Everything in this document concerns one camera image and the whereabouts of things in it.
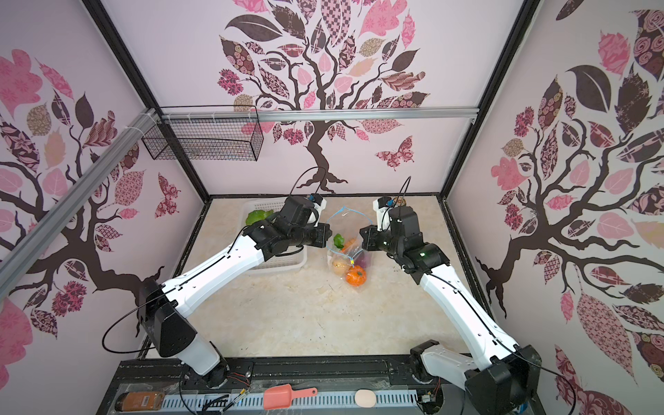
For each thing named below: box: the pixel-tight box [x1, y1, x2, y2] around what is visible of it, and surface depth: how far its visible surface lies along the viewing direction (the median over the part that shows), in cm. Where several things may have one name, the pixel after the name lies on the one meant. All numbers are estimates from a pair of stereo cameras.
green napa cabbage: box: [245, 209, 275, 226], surface depth 101 cm
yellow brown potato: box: [332, 258, 351, 276], surface depth 86 cm
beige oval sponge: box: [354, 389, 377, 409], surface depth 71 cm
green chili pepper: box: [332, 233, 345, 249], surface depth 87 cm
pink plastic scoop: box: [262, 383, 319, 411], surface depth 71 cm
